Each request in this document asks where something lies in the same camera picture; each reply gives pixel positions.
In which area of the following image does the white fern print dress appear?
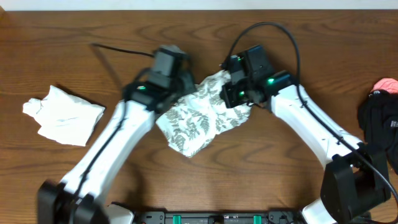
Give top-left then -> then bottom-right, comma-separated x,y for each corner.
156,71 -> 251,157

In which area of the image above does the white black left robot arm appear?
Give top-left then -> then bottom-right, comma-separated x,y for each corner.
37,45 -> 196,224

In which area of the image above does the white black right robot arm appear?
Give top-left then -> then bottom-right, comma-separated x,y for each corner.
220,45 -> 391,223

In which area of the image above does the white folded shirt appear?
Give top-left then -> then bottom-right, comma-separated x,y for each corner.
22,85 -> 105,146

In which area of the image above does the black garment with label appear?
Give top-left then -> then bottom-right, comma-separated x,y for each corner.
358,90 -> 397,174

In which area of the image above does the pink cloth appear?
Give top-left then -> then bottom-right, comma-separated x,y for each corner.
371,78 -> 398,94

